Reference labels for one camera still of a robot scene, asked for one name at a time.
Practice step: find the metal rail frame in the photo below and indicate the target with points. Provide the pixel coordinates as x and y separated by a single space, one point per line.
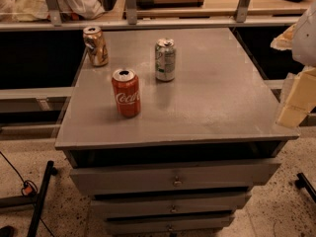
213 13

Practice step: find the black shoe tip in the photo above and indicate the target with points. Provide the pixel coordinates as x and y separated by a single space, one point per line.
7 231

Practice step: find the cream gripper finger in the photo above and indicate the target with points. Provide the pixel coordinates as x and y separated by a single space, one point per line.
297 98
284 40

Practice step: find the black stand foot right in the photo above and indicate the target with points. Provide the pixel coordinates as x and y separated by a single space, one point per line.
302 183

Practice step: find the white cloth bundle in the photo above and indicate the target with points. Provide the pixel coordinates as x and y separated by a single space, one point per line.
44 10

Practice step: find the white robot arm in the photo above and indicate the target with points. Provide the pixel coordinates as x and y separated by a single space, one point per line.
304 38

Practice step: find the red Coca-Cola can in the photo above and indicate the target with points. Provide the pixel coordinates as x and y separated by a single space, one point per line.
127 95

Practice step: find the grey drawer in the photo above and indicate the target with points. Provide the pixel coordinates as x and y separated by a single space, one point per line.
169 205
131 179
169 224

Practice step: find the green white 7up can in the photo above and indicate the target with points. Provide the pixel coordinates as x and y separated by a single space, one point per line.
165 58

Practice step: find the grey drawer cabinet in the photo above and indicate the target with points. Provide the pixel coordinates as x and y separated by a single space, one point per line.
217 108

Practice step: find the middle grey drawer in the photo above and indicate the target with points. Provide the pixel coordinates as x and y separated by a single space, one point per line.
169 205

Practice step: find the bottom grey drawer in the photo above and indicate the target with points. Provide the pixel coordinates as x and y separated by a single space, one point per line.
169 224

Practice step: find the black stand leg left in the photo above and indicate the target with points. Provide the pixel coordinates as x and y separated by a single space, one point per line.
31 195

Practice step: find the gold soda can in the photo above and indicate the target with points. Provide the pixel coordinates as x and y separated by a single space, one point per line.
96 46

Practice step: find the top grey drawer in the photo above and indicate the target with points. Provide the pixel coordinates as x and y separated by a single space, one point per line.
131 179

